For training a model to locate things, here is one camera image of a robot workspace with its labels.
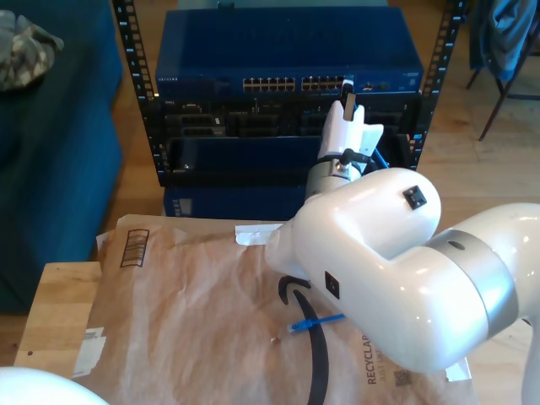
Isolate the white tape strip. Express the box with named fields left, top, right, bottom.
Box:
left=235, top=223, right=288, bottom=246

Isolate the white adhesive label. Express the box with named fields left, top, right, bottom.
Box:
left=445, top=358, right=473, bottom=383
left=71, top=326, right=107, bottom=379

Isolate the black rack server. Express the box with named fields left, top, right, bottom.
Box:
left=143, top=95, right=423, bottom=139

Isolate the blue grey jacket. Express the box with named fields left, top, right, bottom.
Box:
left=468, top=0, right=540, bottom=84

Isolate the blue network switch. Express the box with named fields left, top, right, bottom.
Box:
left=154, top=7, right=424, bottom=99

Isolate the blue sofa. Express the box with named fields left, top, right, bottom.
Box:
left=0, top=0, right=124, bottom=316

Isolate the dark blue equipment case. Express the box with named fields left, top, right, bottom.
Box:
left=162, top=185, right=311, bottom=221

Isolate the black rack shelf tray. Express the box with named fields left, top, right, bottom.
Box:
left=162, top=133, right=417, bottom=189

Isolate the dark metal chair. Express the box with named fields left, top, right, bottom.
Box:
left=466, top=24, right=540, bottom=143

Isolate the brown packing paper mailer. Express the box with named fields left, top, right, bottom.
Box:
left=67, top=213, right=480, bottom=405

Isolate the blue network cable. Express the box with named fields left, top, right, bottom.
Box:
left=286, top=147, right=388, bottom=334

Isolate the black rack frame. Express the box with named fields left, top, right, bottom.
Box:
left=110, top=0, right=470, bottom=189

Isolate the camouflage cloth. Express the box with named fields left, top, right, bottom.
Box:
left=0, top=8, right=65, bottom=93

